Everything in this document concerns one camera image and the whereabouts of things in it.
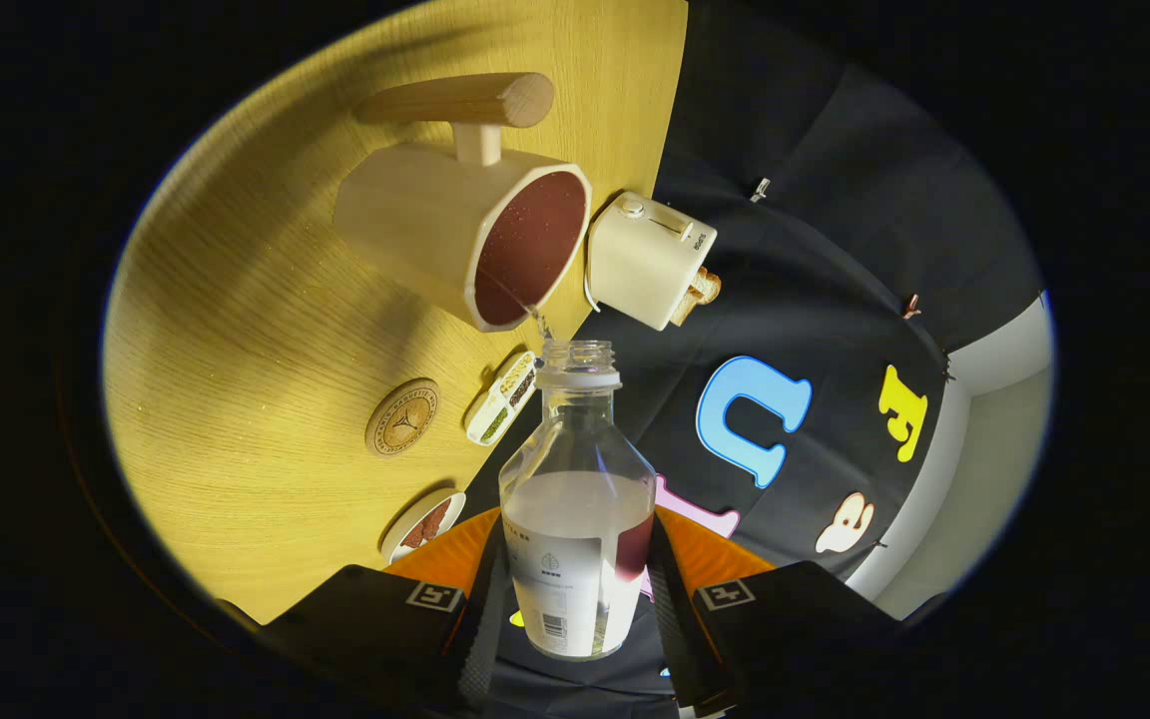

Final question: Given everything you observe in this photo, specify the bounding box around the round cork coaster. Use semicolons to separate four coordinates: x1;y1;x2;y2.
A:
365;378;441;457

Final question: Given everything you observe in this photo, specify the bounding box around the small white plate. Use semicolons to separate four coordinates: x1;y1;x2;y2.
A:
382;489;467;565

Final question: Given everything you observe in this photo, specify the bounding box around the black backdrop cloth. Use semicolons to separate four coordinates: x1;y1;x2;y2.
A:
465;0;1045;719

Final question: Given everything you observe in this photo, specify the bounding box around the clear juice bottle white label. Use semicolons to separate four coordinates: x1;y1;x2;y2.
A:
499;340;658;662

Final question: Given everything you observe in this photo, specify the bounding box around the wooden table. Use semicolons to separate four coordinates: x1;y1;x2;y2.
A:
101;0;689;625

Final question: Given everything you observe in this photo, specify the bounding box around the cream toaster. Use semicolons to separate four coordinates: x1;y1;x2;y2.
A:
587;192;719;332

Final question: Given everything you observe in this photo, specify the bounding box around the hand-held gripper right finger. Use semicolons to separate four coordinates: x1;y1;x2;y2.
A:
645;504;905;718

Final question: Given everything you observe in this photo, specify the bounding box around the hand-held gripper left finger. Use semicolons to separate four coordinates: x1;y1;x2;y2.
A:
221;504;513;718

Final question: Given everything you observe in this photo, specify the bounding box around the white divided dish with grains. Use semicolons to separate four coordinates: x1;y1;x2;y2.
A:
465;351;538;446

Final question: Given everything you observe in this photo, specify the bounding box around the white cup with wooden handle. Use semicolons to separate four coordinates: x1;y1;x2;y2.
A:
333;72;593;334

